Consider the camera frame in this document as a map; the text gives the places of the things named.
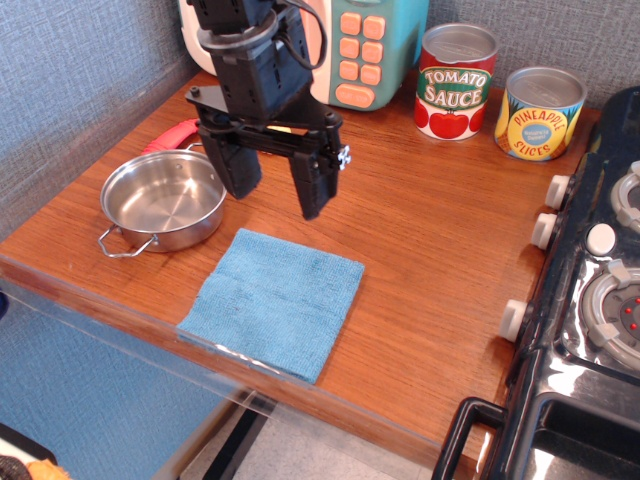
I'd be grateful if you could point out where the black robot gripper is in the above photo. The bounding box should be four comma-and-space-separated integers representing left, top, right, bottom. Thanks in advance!
189, 1, 351, 220

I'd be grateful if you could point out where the blue towel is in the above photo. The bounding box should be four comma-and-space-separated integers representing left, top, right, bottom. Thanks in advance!
178, 229, 364, 383

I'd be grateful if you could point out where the white stove knob middle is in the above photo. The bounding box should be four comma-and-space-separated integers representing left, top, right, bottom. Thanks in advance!
530, 213, 557, 250

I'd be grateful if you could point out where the white stove knob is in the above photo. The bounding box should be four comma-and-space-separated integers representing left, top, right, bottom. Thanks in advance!
530, 213, 557, 250
545, 175, 571, 210
499, 299, 528, 342

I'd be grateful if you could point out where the stainless steel pan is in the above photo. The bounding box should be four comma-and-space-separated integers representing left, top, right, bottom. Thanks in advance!
98, 143, 227, 258

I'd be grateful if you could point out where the toy microwave oven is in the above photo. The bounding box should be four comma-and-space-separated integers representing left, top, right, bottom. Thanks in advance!
179, 1, 429, 111

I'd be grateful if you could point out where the tomato sauce can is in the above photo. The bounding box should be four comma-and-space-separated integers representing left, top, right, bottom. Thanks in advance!
414, 23, 498, 141

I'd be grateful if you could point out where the pineapple slices can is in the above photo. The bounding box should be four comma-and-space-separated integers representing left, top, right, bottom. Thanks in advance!
494, 66, 587, 162

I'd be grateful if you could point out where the white stove knob lower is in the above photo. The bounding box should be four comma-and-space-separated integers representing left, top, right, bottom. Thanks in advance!
499, 299, 528, 342

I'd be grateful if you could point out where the white stove knob upper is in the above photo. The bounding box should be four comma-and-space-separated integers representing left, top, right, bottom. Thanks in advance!
545, 175, 571, 210

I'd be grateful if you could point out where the white round stove button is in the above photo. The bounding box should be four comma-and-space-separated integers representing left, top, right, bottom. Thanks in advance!
586, 223, 616, 256

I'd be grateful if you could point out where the grey rear stove burner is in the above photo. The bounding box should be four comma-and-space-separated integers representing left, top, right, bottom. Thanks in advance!
610, 161, 640, 233

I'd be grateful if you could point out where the grey stove burner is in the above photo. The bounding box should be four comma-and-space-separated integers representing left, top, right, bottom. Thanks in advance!
581, 259, 639, 371
610, 161, 640, 233

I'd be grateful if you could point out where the grey front stove burner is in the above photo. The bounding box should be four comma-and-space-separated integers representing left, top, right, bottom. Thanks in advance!
581, 259, 639, 371

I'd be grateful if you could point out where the black toy stove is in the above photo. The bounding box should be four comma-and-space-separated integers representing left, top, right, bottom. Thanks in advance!
431, 85, 640, 480

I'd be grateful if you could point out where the orange fuzzy object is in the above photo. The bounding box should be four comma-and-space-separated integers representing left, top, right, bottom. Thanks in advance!
26, 459, 71, 480

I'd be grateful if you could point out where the red handled metal spoon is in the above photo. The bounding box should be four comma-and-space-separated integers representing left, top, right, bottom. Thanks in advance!
141, 118, 199, 155

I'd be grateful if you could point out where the black oven door handle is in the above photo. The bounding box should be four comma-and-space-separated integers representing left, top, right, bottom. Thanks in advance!
432, 397, 507, 479

